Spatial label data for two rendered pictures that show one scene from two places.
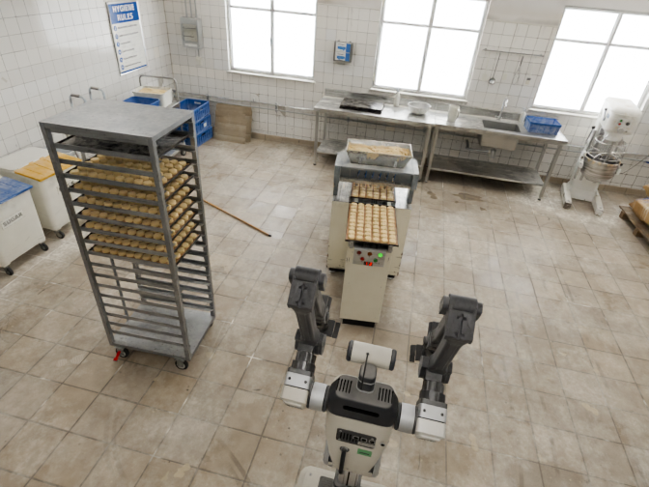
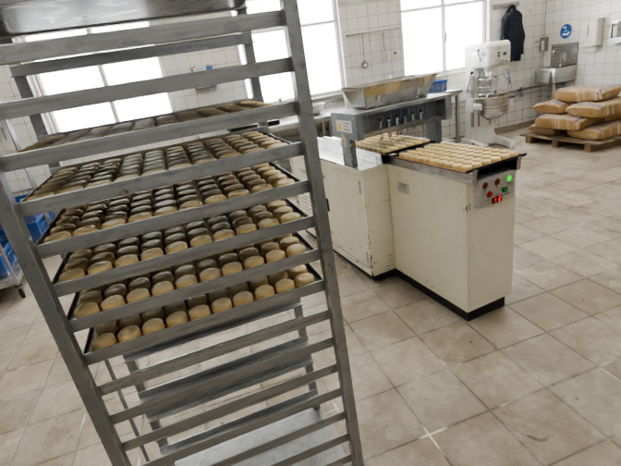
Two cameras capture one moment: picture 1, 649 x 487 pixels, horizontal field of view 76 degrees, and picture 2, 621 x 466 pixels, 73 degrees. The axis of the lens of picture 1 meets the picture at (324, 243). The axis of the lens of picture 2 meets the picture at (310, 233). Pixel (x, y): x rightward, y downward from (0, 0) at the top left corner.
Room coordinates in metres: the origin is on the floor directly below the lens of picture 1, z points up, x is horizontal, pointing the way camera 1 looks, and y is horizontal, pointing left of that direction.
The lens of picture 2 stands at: (1.19, 1.35, 1.50)
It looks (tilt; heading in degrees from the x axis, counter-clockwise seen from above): 22 degrees down; 336
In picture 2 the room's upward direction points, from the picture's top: 9 degrees counter-clockwise
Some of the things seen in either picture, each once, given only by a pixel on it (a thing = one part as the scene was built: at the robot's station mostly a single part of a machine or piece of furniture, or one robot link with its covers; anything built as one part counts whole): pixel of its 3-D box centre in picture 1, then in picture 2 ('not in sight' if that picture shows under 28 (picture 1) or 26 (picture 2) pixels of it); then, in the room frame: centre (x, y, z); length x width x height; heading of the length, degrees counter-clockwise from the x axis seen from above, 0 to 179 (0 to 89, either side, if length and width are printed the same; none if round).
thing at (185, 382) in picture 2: (170, 275); (228, 367); (2.50, 1.17, 0.51); 0.64 x 0.03 x 0.03; 82
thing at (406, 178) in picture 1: (374, 180); (392, 128); (3.47, -0.40, 1.01); 0.72 x 0.33 x 0.34; 86
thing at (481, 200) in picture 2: (369, 257); (494, 189); (2.60, -0.35, 0.77); 0.24 x 0.04 x 0.14; 86
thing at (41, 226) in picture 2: (191, 123); (28, 226); (6.55, 2.29, 0.30); 0.60 x 0.40 x 0.20; 170
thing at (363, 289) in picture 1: (365, 263); (446, 227); (2.97, -0.37, 0.45); 0.70 x 0.34 x 0.90; 176
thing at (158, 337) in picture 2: (130, 258); (213, 317); (2.11, 1.23, 0.96); 0.64 x 0.03 x 0.03; 82
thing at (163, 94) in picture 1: (153, 97); not in sight; (5.81, 2.52, 0.90); 0.44 x 0.36 x 0.20; 88
